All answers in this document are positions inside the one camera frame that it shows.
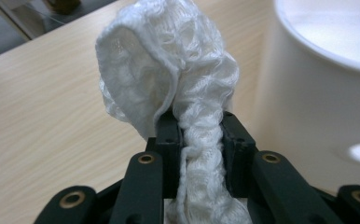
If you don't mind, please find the white knitted cloth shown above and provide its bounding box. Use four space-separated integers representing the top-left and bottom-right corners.
94 0 255 224

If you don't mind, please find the dark brown block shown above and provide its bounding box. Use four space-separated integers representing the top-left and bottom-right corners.
43 0 83 15

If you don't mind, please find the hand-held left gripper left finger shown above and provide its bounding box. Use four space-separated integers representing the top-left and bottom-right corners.
145 110 184 200

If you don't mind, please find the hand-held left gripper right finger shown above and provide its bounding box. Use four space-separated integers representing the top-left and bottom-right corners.
219 111 258 199

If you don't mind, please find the white plastic bin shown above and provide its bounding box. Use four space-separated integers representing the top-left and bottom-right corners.
255 0 360 194

